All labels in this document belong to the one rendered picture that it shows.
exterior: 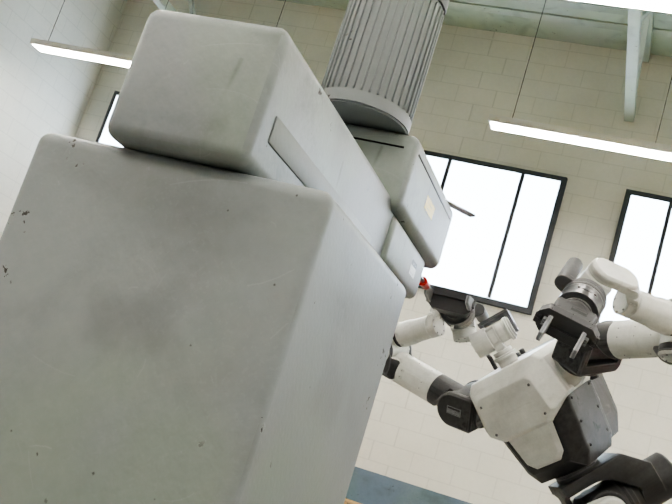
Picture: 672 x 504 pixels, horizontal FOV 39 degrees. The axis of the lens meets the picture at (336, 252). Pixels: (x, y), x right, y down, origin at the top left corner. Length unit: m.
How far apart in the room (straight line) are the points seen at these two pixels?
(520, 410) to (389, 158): 0.81
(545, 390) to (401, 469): 7.36
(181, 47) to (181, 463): 0.55
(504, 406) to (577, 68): 8.41
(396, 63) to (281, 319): 0.83
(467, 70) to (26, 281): 9.59
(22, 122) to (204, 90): 10.10
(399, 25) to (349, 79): 0.15
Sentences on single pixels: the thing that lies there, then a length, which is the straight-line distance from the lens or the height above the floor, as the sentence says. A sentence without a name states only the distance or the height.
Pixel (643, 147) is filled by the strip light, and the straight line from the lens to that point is 8.01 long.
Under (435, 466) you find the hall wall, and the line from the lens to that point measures 9.59.
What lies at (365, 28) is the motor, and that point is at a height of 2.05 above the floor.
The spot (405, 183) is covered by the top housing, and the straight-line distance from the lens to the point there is 1.85.
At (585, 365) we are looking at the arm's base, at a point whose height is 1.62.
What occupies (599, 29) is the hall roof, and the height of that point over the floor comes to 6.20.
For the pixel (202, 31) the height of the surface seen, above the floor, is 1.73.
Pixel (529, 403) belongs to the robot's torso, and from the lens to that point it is 2.36.
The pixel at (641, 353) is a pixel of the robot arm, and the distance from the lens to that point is 2.22.
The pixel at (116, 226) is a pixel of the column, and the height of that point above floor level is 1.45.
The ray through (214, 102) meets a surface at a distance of 1.26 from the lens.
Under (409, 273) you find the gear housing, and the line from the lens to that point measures 2.05.
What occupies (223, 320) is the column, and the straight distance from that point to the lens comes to 1.18.
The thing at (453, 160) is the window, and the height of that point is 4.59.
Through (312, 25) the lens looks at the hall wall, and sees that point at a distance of 11.48.
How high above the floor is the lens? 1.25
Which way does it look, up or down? 12 degrees up
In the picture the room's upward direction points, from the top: 18 degrees clockwise
